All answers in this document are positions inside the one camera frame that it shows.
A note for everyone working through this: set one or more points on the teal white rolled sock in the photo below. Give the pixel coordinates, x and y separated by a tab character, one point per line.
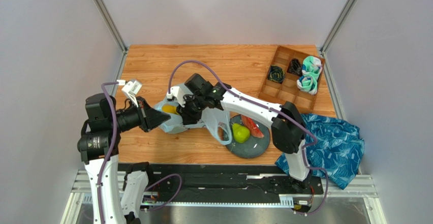
312	66

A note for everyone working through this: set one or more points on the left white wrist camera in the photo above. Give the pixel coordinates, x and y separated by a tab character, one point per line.
130	89

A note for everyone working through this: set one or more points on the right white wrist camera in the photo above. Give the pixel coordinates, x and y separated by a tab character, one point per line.
176	93

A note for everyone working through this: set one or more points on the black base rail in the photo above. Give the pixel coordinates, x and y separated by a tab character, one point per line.
221	184

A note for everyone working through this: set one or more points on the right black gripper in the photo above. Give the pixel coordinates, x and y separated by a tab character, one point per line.
188	108

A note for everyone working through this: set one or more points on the light blue plastic bag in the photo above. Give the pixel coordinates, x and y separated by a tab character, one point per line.
212	119

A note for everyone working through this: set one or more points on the blue patterned cloth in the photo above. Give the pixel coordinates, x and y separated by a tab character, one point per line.
339	149

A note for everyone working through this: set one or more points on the dark blue ceramic plate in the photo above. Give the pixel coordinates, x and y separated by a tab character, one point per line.
253	147

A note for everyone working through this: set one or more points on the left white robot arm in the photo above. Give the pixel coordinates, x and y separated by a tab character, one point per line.
98	147

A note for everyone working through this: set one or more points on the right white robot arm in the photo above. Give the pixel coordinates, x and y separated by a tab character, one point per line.
288	131

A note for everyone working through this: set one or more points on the yellow fake pear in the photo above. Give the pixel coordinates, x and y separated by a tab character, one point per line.
172	109

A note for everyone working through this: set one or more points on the green fake pear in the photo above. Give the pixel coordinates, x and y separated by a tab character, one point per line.
240	133

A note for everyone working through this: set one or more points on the dark rolled sock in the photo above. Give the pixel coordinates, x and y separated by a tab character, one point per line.
276	74

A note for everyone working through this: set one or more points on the wooden compartment tray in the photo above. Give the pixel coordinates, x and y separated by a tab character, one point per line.
288	90

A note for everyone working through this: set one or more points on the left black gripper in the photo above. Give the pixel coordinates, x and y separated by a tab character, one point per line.
154	117

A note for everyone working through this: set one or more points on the black rolled sock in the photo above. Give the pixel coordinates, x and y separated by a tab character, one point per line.
295	67

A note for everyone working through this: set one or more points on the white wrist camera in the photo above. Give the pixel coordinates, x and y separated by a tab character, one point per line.
130	89
176	93

